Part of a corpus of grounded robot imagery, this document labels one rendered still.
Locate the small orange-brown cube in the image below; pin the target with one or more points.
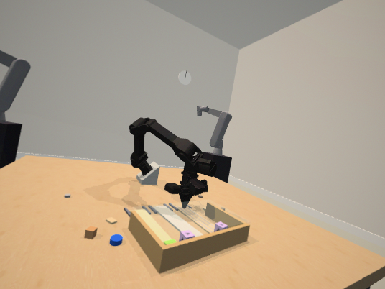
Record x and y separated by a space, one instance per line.
90 232

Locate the blue cylinder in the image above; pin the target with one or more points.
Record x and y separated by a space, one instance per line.
116 240

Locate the open wooden tray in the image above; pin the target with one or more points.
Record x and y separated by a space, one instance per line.
174 234

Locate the small beige flat tile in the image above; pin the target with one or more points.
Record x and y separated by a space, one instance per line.
111 220

